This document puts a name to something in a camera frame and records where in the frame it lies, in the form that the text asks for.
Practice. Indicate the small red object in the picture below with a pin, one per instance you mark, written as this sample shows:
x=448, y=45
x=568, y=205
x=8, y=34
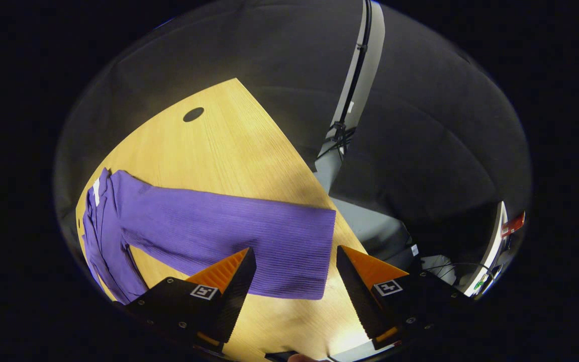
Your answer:
x=513, y=224

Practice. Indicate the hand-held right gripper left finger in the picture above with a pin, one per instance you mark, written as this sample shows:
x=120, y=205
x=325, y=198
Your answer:
x=234, y=301

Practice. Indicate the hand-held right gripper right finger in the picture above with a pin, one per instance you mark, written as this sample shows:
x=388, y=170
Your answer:
x=357, y=301

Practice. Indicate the purple polo shirt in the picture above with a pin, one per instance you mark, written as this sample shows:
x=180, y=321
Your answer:
x=219, y=226

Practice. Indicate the white stand frame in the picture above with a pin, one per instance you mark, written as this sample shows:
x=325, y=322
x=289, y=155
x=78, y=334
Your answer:
x=493, y=241

